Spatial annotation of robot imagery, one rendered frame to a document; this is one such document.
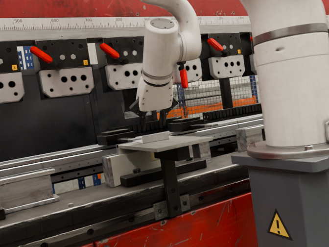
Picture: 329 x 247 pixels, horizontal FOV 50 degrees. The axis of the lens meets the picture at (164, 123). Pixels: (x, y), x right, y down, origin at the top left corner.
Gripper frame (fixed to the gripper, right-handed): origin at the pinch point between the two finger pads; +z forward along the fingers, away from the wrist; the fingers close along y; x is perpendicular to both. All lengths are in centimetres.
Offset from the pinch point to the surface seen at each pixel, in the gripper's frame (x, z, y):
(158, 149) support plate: 18.1, -6.1, 4.6
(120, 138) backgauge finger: -18.2, 23.3, 5.5
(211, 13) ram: -32.5, -17.8, -31.6
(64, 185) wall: -280, 359, 22
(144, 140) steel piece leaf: 4.1, 4.1, 3.6
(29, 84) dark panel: -57, 20, 35
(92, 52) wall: -418, 219, -49
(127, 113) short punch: -9.9, 4.6, 5.3
